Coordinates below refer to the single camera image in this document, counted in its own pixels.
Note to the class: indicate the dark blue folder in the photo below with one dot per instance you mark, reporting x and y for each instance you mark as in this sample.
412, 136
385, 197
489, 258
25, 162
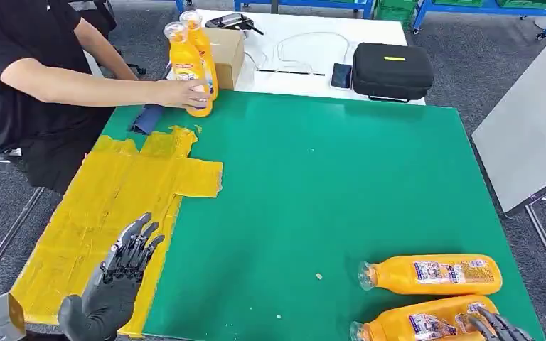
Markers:
148, 120

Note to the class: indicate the green table mat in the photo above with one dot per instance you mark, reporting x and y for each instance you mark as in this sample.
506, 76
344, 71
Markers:
325, 188

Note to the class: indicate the person's right hand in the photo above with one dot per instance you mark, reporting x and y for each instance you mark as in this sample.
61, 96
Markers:
181, 94

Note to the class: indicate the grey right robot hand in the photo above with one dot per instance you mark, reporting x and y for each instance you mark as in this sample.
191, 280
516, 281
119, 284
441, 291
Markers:
499, 329

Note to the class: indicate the white side table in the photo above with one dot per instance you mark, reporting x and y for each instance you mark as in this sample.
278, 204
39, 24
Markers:
532, 131

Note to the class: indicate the dark smartphone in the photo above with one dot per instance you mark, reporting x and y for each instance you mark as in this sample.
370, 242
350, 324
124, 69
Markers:
341, 75

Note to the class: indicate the black carrying case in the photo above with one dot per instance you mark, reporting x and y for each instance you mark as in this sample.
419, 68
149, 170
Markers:
391, 75

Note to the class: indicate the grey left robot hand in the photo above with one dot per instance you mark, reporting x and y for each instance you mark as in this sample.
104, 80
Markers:
103, 301

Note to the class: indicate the yellow sheet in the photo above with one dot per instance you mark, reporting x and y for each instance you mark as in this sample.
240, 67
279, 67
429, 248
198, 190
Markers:
89, 202

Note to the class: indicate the green plastic crate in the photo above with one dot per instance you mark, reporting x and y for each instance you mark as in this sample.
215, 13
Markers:
522, 3
456, 2
395, 12

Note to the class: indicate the orange drink bottle clear cap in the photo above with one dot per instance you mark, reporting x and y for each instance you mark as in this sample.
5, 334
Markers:
183, 59
386, 329
395, 275
203, 42

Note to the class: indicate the brown cardboard box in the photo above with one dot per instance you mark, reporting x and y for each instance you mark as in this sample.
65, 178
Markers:
228, 56

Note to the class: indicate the person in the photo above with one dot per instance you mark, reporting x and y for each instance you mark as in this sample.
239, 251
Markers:
18, 28

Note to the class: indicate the black office chair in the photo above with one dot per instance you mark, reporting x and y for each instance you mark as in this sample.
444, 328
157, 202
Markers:
106, 16

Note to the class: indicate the black handheld device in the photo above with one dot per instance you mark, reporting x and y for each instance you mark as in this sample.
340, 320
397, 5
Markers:
230, 21

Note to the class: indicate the blue metal cart frame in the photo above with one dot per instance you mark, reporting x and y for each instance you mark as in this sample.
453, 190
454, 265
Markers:
489, 8
320, 3
180, 4

